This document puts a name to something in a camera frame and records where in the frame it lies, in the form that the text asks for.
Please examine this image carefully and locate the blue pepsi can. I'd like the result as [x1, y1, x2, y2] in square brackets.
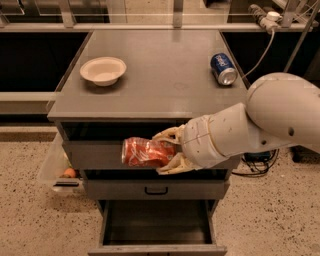
[210, 53, 237, 86]

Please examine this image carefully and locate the grey drawer cabinet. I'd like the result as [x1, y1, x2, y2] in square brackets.
[46, 29, 261, 256]

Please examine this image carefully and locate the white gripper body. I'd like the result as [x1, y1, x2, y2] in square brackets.
[180, 115, 226, 169]

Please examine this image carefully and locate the blue box on floor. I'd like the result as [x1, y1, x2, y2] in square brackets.
[244, 151, 271, 162]

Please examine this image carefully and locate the grey middle drawer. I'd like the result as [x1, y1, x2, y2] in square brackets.
[84, 180, 230, 200]

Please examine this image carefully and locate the black cable bundle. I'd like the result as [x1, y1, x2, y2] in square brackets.
[231, 148, 281, 177]

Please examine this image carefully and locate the metal diagonal pole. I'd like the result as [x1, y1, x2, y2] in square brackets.
[284, 0, 320, 73]

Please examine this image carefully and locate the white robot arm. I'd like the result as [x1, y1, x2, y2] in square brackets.
[153, 73, 320, 175]

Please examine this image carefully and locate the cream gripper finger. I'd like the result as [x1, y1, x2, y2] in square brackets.
[156, 153, 198, 175]
[152, 125, 185, 145]

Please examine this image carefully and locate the white paper bowl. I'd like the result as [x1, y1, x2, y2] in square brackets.
[80, 57, 127, 87]

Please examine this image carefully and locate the red coke can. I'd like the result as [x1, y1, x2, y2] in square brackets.
[121, 137, 176, 167]

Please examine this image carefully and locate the white power cable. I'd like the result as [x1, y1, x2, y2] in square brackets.
[241, 28, 276, 80]

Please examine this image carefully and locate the grey open bottom drawer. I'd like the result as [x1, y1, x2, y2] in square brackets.
[88, 200, 227, 256]

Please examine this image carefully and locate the grey top drawer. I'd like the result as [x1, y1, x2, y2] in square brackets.
[61, 139, 242, 171]

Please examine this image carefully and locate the orange fruit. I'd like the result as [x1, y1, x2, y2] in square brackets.
[64, 168, 77, 178]

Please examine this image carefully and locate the clear plastic storage bin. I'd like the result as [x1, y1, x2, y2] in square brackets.
[37, 133, 84, 195]

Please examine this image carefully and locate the white power strip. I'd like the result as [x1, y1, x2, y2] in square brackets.
[248, 4, 281, 34]

